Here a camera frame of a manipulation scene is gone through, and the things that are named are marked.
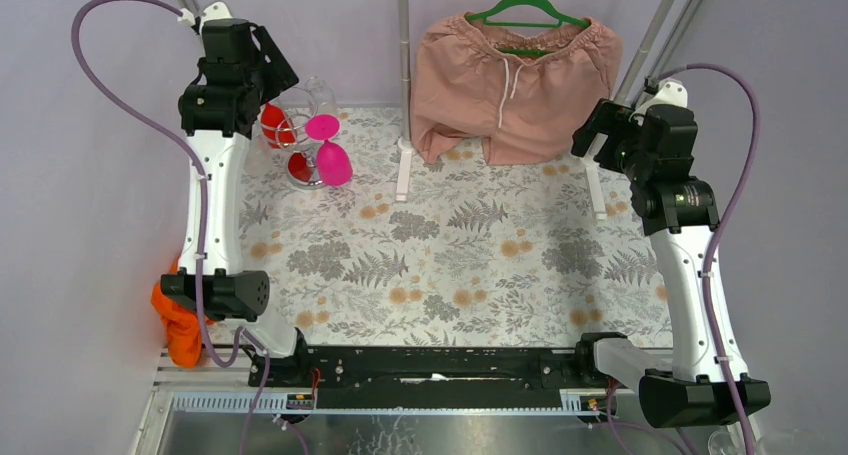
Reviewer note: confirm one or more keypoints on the chrome wire glass rack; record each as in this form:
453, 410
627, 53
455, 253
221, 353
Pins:
300, 113

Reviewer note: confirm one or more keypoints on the orange cloth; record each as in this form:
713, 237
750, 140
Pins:
182, 330

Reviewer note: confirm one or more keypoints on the green clothes hanger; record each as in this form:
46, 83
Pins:
554, 18

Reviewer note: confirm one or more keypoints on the clear wine glass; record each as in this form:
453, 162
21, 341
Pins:
322, 98
258, 162

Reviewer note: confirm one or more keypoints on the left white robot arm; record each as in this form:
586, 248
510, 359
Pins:
241, 70

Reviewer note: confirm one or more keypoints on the pink plastic wine glass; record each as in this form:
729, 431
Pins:
331, 160

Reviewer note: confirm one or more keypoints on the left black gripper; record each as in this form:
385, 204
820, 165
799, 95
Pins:
277, 64

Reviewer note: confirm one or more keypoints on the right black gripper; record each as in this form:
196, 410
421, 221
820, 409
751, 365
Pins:
607, 118

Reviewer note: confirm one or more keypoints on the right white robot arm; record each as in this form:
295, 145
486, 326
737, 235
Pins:
707, 381

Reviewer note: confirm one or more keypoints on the clear glass bottom corner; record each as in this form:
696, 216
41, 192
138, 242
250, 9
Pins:
722, 442

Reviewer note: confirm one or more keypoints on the red plastic wine glass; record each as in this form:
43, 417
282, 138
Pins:
278, 128

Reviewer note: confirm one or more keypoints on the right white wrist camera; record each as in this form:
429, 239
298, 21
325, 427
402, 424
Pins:
668, 91

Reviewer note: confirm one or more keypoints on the pink drawstring shorts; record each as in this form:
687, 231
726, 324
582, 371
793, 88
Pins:
523, 96

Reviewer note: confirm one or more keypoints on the floral table mat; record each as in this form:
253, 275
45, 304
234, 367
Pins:
478, 255

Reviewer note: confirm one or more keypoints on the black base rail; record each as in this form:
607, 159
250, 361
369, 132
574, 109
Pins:
426, 377

